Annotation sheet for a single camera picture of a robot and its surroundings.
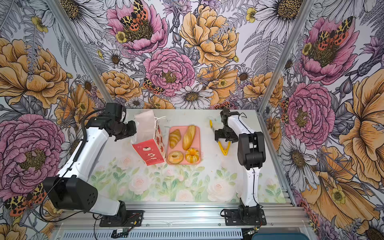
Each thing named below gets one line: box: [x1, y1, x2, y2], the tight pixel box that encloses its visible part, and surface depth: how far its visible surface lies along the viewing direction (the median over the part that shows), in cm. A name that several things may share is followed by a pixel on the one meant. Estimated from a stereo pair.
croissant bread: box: [169, 129, 181, 149], surface depth 103 cm
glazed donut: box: [167, 150, 184, 165], surface depth 94 cm
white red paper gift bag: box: [132, 110, 166, 166], surface depth 84 cm
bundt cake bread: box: [185, 148, 200, 164], surface depth 94 cm
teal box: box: [251, 233, 310, 240], surface depth 71 cm
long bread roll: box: [182, 125, 196, 151], surface depth 104 cm
